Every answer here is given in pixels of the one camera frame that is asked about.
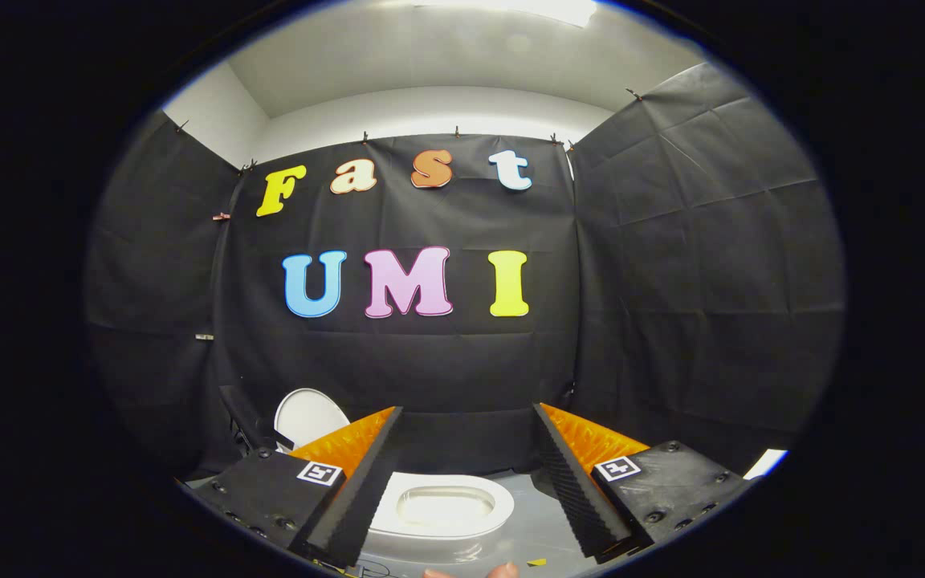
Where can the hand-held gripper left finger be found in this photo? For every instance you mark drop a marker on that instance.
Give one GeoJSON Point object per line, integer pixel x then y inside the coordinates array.
{"type": "Point", "coordinates": [362, 498]}

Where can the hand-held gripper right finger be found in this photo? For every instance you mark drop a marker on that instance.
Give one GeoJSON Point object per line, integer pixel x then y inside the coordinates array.
{"type": "Point", "coordinates": [571, 498]}

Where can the white toilet lid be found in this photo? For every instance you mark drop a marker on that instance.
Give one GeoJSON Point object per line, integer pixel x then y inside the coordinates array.
{"type": "Point", "coordinates": [310, 417]}

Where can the white toilet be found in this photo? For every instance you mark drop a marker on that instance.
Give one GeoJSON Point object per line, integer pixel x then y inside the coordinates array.
{"type": "Point", "coordinates": [446, 527]}

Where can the black backdrop cloth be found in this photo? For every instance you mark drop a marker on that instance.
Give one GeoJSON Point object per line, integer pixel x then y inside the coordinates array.
{"type": "Point", "coordinates": [430, 369]}

